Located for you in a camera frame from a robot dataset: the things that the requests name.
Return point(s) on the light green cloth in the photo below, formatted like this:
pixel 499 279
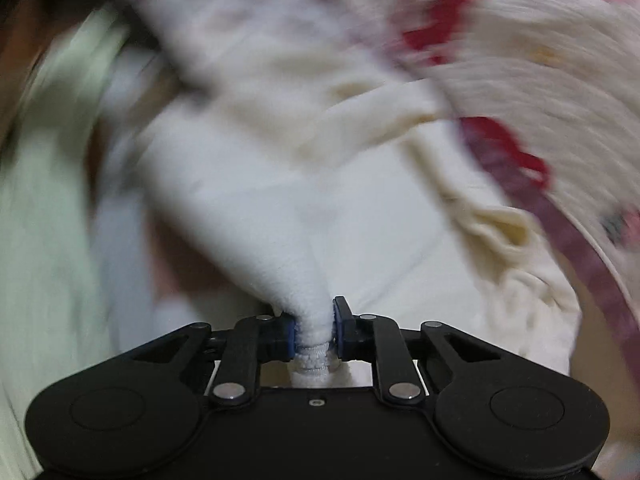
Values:
pixel 54 320

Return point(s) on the bear print quilt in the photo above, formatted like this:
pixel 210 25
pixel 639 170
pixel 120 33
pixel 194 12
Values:
pixel 557 85

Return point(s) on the cream fleece garment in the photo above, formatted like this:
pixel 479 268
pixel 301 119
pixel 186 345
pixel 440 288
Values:
pixel 308 171

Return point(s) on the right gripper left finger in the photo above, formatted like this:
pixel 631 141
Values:
pixel 131 414

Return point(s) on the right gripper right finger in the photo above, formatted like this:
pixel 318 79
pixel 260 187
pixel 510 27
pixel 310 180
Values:
pixel 486 402

